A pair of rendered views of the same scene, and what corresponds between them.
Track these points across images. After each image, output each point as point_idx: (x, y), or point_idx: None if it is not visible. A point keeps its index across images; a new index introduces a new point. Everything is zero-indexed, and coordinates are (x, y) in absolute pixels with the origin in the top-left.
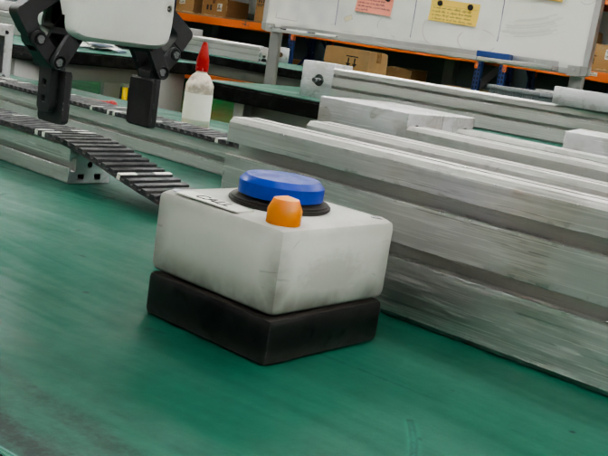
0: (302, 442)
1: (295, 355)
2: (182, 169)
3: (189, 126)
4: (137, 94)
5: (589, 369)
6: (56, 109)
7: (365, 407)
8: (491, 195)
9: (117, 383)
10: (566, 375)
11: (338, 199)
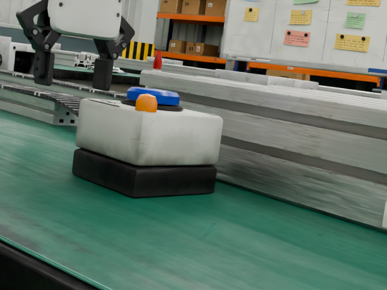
0: (137, 225)
1: (155, 193)
2: None
3: None
4: (98, 69)
5: (345, 207)
6: (45, 76)
7: (188, 216)
8: (287, 102)
9: (37, 197)
10: (332, 212)
11: None
